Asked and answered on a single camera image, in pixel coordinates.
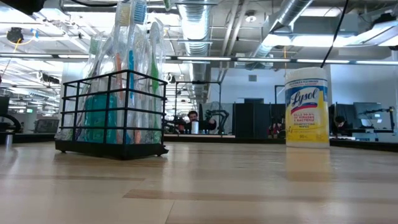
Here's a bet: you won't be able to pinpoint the teal mouthwash bottle white cap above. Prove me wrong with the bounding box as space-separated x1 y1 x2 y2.
84 93 109 144
105 93 136 144

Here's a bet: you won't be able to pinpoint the black wire caddy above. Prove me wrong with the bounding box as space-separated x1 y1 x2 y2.
55 69 170 161

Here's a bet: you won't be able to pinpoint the packaged toothbrushes bundle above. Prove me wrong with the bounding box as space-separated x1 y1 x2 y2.
71 36 116 141

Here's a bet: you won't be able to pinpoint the person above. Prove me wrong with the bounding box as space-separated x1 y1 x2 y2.
269 119 285 138
331 115 352 137
178 110 218 134

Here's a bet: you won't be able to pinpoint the black partition panels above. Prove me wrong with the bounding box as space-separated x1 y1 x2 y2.
233 98 287 138

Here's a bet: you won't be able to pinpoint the long ceiling light strip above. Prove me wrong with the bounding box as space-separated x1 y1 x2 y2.
0 52 398 65

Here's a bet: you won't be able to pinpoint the Lysol wipes canister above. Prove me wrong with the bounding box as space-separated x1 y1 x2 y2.
284 67 330 149

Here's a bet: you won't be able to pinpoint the bright ceiling light panel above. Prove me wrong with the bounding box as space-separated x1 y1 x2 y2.
264 20 398 47

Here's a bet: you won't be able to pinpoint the dark grey chair back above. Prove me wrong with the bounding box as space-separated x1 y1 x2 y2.
33 118 60 134

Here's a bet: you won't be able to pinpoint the dark background monitor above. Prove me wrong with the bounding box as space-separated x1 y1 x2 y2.
353 101 383 121

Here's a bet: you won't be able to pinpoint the black curved bar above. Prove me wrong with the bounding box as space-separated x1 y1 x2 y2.
0 113 23 134

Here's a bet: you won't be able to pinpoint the black ceiling device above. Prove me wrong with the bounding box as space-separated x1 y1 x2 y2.
6 27 25 44

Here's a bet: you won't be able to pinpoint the thin black background frame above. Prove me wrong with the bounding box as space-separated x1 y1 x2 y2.
174 80 223 135

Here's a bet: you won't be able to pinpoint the silver spiral ceiling duct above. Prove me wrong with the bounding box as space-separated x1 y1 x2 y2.
178 0 215 103
248 0 313 68

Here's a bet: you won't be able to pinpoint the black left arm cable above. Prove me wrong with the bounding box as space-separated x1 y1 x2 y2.
70 0 121 8

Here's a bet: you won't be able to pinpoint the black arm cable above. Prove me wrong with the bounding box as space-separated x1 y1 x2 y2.
70 0 121 8
320 0 351 68

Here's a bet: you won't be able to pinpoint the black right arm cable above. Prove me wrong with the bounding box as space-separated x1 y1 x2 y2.
320 0 351 68

